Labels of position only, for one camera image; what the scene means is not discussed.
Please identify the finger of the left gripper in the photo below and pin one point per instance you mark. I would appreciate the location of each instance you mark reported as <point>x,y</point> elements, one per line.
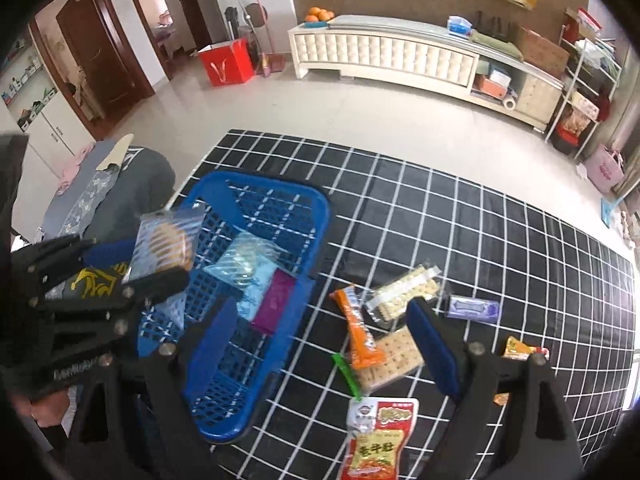
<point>104,255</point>
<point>156,288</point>

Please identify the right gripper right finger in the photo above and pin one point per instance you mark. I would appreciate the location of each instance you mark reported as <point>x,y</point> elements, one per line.
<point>443,353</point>

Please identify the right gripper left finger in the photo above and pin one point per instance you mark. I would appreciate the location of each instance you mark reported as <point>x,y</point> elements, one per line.
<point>202,347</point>

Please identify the blue plastic basket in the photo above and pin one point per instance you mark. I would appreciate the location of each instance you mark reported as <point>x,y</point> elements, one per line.
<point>296,216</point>

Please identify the green-sealed cracker pack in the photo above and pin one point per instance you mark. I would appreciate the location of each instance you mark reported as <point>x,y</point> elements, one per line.
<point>402,357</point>

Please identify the purple blue tissue pack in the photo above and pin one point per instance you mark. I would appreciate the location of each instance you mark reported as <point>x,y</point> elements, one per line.
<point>473,309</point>

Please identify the striped blue cake pack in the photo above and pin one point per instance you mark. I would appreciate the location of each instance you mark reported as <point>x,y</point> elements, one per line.
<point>166,239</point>

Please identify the orange yellow snack packet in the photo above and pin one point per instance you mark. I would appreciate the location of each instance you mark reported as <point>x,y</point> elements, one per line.
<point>517,350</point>

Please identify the clear cracker pack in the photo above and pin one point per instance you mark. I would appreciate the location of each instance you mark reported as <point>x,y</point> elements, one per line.
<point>389,302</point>

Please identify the orange snack bar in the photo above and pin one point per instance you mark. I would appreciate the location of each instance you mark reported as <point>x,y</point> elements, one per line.
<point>364,351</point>

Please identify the purple snack bar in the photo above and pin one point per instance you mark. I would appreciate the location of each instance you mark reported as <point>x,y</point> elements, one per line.
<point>274,302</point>

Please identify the teal net snack pack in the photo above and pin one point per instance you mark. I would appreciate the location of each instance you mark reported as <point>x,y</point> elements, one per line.
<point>239,262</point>

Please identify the red yellow snack pouch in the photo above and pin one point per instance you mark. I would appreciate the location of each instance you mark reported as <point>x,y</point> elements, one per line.
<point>378,430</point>

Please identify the blue bear cookie bag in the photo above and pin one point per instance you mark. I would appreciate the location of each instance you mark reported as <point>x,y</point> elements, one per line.
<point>257,287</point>

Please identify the person left hand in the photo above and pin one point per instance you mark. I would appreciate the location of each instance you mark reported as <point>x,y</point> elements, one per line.
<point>50,410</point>

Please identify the grey queen shirt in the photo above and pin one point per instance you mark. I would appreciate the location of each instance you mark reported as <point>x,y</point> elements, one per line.
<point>105,191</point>

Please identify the black white grid tablecloth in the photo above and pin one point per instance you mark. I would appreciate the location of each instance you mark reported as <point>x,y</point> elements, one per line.
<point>558,288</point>

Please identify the dark wooden door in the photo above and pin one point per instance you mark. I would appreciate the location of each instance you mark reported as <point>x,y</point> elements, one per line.
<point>91,61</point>

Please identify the red paper bag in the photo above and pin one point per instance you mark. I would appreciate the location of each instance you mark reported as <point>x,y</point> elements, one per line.
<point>227,63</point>

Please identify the pink tote bag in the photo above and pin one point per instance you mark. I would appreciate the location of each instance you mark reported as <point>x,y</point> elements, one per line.
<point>605,168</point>

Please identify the cream TV cabinet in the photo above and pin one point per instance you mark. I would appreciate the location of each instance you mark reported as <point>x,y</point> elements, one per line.
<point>427,57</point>

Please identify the white metal shelf rack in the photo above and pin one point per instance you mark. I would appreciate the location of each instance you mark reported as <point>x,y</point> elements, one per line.
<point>590,80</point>

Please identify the cardboard box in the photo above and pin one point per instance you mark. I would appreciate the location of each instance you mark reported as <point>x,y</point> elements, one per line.
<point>541,52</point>

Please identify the plate of oranges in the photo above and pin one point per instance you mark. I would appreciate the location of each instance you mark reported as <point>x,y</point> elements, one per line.
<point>317,17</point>

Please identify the blue tissue box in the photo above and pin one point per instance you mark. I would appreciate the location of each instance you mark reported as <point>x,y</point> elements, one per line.
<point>458,26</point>

